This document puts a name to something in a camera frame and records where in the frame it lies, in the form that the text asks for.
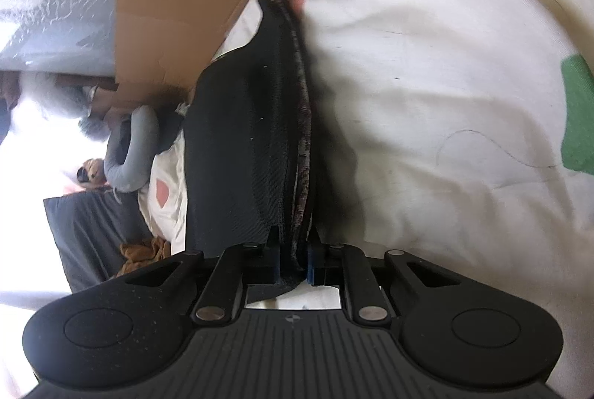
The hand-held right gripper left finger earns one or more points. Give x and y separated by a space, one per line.
274 255

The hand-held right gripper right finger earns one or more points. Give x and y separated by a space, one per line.
314 262

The black knit garment patterned lining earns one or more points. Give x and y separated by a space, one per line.
232 148

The brown garment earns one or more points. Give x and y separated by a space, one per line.
144 253

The black flat cloth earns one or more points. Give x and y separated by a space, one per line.
171 125

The grey neck pillow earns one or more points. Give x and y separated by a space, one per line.
134 148

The brown teddy bear toy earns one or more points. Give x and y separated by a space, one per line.
95 169

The cream bear printed blanket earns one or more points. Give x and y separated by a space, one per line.
441 55

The low brown cardboard sheet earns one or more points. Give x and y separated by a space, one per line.
162 9

